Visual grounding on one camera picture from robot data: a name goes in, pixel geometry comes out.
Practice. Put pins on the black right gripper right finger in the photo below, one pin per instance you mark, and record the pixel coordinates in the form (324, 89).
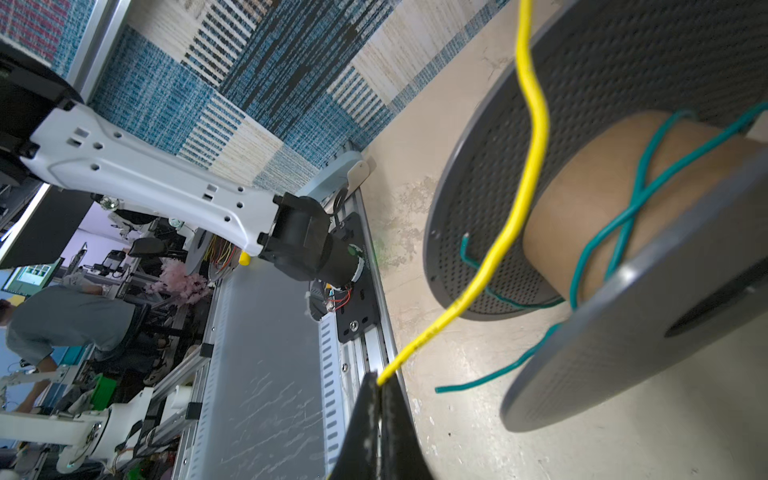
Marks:
(402, 457)

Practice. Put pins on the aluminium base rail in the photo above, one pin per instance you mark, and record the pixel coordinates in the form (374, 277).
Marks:
(278, 392)

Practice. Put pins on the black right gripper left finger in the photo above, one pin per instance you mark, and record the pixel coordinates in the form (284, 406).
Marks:
(358, 458)

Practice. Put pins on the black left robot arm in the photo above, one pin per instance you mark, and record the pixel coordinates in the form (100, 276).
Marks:
(47, 133)

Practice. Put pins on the person in grey shirt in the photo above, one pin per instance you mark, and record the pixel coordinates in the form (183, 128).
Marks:
(64, 316)

